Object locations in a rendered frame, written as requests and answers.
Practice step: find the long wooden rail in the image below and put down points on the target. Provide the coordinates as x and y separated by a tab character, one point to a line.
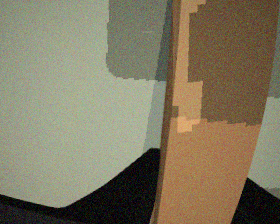
220	61

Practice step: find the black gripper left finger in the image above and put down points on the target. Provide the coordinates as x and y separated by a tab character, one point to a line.
127	199

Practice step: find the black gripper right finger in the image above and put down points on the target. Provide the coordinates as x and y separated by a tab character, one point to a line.
256	206

